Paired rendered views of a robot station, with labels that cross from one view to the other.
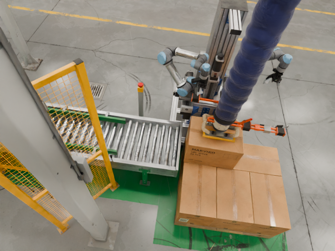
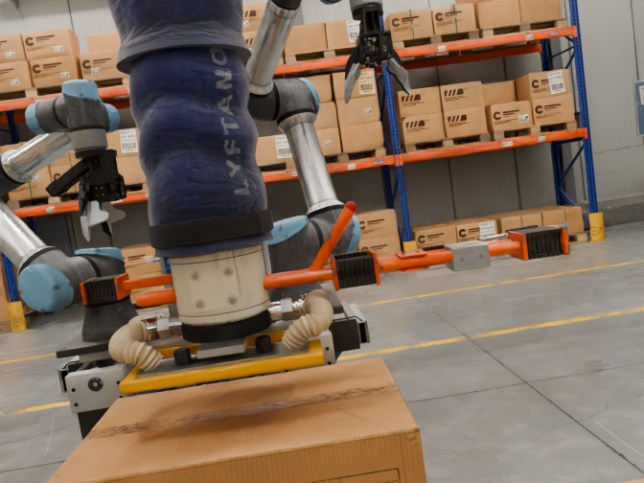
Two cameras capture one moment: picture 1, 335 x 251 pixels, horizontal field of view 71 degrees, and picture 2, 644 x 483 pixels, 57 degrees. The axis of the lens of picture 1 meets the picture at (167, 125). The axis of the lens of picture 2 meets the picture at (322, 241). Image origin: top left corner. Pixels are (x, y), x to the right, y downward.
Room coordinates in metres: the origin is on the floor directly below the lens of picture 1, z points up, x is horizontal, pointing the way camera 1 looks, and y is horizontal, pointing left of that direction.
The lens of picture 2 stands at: (0.40, -0.68, 1.35)
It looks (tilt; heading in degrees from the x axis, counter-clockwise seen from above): 5 degrees down; 356
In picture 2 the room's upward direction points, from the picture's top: 8 degrees counter-clockwise
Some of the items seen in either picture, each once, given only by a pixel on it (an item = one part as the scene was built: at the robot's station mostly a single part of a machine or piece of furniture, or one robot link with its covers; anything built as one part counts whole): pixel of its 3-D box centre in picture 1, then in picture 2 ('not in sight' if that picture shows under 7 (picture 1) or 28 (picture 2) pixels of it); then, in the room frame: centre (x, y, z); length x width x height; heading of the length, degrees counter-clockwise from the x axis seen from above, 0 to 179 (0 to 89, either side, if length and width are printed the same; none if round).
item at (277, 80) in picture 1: (277, 75); (371, 36); (1.75, -0.95, 1.66); 0.09 x 0.08 x 0.12; 0
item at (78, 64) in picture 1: (68, 171); not in sight; (0.79, 0.83, 1.05); 0.87 x 0.10 x 2.10; 142
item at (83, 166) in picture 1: (74, 168); not in sight; (0.60, 0.57, 1.62); 0.20 x 0.05 x 0.30; 90
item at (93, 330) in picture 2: (189, 89); (109, 314); (1.97, -0.20, 1.09); 0.15 x 0.15 x 0.10
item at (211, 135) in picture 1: (219, 134); (224, 356); (1.41, -0.55, 1.08); 0.34 x 0.10 x 0.05; 88
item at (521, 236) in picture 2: (279, 132); (537, 242); (1.47, -1.15, 1.18); 0.08 x 0.07 x 0.05; 88
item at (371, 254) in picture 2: (246, 125); (354, 268); (1.49, -0.80, 1.18); 0.10 x 0.08 x 0.06; 178
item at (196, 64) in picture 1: (197, 64); (57, 116); (1.84, -0.21, 1.59); 0.11 x 0.11 x 0.08; 60
